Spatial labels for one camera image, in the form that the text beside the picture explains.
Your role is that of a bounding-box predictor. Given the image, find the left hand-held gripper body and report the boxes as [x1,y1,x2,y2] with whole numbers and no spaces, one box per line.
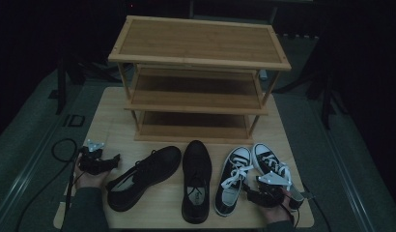
[77,138,106,176]

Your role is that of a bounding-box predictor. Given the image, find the black white canvas sneaker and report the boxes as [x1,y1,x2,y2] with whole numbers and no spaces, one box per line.
[251,142,305,212]
[213,146,254,218]

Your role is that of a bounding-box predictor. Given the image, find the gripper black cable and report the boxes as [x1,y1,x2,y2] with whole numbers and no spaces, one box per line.
[282,183,333,232]
[59,151,83,232]

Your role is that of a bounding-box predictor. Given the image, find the wooden three-tier shoe rack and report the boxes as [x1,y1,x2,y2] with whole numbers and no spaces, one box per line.
[107,14,292,145]

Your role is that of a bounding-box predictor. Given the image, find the black leather shoe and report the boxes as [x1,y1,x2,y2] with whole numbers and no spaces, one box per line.
[181,139,213,224]
[105,145,183,213]

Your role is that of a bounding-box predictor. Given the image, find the black metal stand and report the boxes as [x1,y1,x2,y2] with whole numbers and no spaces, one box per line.
[55,57,88,116]
[272,62,350,131]

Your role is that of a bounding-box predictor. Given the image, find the person's right hand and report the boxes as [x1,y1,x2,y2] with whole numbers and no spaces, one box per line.
[259,188,295,225]

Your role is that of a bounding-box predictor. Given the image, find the black floor cable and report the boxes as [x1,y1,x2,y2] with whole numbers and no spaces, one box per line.
[15,137,79,232]

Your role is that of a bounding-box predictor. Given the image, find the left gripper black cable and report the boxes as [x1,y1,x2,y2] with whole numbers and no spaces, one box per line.
[59,151,83,232]

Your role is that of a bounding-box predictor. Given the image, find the person's left hand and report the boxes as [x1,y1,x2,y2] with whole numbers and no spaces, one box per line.
[72,154,110,190]

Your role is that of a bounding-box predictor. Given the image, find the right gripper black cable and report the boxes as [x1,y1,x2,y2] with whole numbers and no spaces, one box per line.
[282,183,333,232]

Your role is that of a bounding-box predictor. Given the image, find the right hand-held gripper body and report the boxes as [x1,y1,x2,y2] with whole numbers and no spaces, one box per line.
[248,171,293,210]

